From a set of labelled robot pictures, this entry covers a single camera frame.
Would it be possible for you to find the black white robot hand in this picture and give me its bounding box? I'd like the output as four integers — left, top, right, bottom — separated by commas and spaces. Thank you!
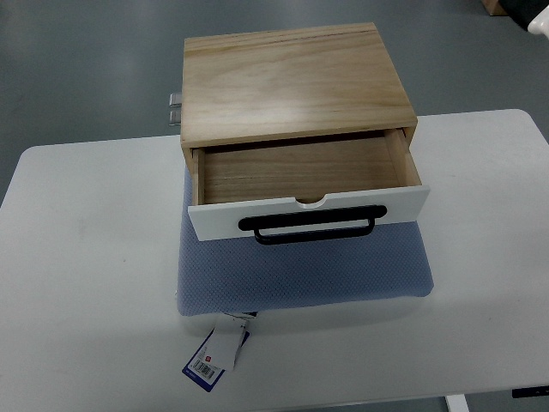
515, 0, 548, 37

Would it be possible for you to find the white drawer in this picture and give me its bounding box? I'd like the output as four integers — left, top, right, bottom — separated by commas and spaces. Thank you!
187, 129, 430, 245

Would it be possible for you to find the wooden drawer cabinet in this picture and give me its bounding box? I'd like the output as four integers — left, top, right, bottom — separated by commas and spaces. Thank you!
179, 21, 419, 173

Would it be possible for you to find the cardboard box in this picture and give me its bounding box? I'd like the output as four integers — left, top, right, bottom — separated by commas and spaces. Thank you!
481, 0, 520, 16

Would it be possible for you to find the black table control panel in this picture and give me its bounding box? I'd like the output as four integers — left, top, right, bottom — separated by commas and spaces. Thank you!
511, 385, 549, 399

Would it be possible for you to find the white table leg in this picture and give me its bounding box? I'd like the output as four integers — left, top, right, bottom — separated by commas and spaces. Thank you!
444, 394, 470, 412

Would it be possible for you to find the blue mesh cushion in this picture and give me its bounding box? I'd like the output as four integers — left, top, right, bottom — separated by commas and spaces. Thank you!
173, 165, 435, 318

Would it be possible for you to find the blue white product tag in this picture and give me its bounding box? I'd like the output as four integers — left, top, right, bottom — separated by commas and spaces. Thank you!
182, 312, 257, 392

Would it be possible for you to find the metal clamp bracket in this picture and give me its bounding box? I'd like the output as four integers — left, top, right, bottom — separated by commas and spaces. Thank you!
169, 92, 182, 126

